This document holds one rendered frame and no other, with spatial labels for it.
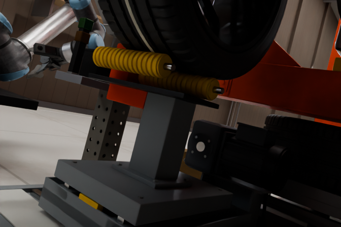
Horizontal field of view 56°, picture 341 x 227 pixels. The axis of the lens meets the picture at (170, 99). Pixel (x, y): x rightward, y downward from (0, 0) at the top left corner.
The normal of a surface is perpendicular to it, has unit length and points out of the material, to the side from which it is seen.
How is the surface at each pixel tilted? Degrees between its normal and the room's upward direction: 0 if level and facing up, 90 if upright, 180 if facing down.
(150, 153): 90
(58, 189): 90
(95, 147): 90
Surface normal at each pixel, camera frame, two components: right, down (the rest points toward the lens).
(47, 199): -0.60, -0.18
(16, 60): 0.89, 0.04
